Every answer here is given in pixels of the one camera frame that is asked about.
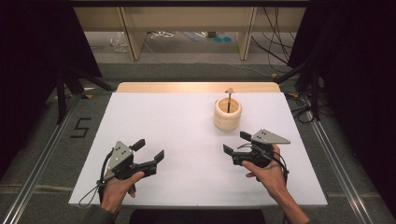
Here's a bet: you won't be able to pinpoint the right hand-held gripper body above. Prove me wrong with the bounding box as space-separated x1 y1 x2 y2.
232 128 291 169

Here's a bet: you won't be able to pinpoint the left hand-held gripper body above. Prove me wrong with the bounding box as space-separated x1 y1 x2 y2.
102 140 158 182

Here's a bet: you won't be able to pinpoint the ribbed wooden brush holder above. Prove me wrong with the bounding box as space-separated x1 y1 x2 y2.
213 97 243 132

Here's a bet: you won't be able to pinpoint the black-handled makeup brush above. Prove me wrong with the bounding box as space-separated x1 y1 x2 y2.
224 87 235 114

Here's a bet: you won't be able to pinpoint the person's left hand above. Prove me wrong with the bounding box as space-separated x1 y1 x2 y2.
100 171 146 215

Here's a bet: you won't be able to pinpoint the person's right hand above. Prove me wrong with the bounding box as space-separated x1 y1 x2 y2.
241 143 290 202

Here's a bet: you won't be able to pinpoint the black metal stand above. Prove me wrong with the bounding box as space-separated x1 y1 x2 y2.
275 59 322 122
55 65 114 125

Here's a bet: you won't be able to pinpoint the clear plastic bag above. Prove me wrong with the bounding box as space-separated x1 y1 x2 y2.
109 31 130 53

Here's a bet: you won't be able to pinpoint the black curtain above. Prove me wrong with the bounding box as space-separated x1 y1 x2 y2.
288 0 396 217
0 0 104 180

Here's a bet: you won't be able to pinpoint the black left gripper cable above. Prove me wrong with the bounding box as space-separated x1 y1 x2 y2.
78 148 117 208

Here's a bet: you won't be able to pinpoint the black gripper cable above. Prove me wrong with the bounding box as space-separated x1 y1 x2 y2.
78 148 117 208
236 142 290 185

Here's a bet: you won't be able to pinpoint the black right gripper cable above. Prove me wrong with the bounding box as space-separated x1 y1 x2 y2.
236 142 290 185

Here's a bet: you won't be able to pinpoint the black floor cables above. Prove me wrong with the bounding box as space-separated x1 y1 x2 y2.
285 92 316 124

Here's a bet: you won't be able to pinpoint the metal floor rail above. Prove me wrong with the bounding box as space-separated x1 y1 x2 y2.
302 94 375 224
1 95 80 224

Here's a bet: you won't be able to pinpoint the bundle of black hanging cables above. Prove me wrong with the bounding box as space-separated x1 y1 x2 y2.
250 7 297 75

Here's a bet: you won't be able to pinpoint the white coiled cable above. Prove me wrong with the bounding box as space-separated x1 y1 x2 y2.
149 31 176 40

